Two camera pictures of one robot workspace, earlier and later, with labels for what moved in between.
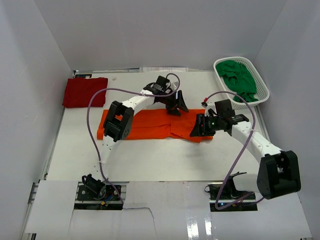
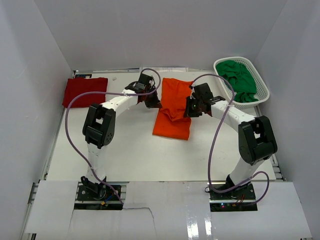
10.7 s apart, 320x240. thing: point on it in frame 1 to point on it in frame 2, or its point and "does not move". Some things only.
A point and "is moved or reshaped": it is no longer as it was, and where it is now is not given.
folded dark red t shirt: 78,92 does not move
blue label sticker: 83,76 does not move
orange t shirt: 158,124 is moved or reshaped
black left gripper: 179,103 to 155,103
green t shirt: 239,79 does not move
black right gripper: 199,131 to 188,112
